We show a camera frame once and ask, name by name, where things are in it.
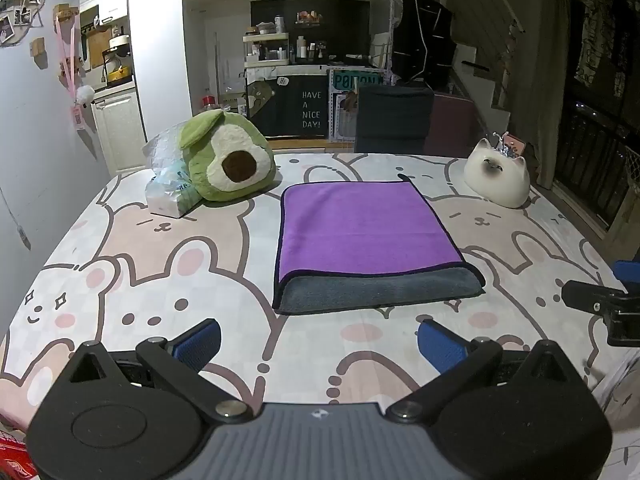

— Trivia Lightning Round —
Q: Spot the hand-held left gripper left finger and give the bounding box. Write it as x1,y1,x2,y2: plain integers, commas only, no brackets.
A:
65,318,254,422

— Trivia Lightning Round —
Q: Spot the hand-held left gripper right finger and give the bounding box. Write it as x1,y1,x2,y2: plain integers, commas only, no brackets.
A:
386,318,574,422

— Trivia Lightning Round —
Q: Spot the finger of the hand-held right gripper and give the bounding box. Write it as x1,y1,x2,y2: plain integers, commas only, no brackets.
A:
614,260,640,291
561,280,640,347

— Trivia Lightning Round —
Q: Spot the purple and grey towel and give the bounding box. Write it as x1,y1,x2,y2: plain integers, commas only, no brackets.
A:
272,174,487,316

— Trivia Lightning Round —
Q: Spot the bunny printed bed sheet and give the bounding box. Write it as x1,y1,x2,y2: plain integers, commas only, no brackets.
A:
0,151,632,441

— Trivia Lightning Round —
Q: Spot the dark balcony railing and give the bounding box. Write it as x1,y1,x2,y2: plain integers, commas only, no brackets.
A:
559,105,640,232

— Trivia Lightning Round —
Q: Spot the white cat plush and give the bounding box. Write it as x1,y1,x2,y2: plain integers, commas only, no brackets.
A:
463,137,532,208

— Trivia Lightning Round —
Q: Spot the clear plastic bag of tissues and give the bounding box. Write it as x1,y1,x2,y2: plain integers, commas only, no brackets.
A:
142,122,203,219

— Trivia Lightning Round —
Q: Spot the pink hair clip holder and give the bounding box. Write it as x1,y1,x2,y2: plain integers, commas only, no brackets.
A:
492,131,526,159

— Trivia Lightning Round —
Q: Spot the green avocado plush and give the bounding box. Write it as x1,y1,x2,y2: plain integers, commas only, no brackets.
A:
180,110,282,202

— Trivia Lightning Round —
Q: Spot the white kitchen cabinet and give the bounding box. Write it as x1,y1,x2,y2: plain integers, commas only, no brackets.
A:
90,87,149,174

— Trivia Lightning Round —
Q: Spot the dark padded chair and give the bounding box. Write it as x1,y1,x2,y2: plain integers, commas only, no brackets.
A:
354,85,435,155

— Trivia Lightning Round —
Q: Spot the white staircase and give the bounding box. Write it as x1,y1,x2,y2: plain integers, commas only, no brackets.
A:
449,10,517,112

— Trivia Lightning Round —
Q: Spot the black printed cabinet curtain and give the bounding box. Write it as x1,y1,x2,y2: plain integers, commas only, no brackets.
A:
245,74,331,138

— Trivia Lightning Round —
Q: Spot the teal sign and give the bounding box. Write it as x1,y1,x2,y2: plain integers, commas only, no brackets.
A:
328,69,383,92

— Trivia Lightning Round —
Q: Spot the yellow pot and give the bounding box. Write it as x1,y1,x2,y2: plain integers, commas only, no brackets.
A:
106,64,134,86

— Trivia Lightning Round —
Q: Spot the white countertop storage rack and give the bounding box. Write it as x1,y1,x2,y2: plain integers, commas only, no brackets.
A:
243,32,291,66

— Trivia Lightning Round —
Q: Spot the black hanging jacket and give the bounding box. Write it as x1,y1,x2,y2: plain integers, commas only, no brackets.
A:
391,0,457,88

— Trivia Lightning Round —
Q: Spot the hanging wall cable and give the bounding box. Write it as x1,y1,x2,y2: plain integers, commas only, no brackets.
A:
0,187,32,252

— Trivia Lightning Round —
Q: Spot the pink lanyard with pompom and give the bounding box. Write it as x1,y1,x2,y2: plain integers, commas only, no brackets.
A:
55,7,97,131

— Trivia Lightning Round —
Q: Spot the wall photo collage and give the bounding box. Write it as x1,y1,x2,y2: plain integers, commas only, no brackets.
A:
0,0,57,48

